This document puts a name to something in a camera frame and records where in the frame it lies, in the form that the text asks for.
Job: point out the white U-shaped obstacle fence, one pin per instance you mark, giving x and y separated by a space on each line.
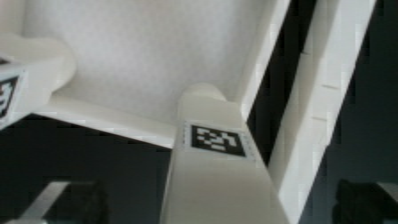
322 79

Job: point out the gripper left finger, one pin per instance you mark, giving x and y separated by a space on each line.
72 203

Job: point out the white desk tabletop tray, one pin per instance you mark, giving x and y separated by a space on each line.
153 45

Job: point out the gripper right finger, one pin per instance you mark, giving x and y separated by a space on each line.
367 203

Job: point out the white desk leg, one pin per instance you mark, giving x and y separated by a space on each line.
38 67
219 189

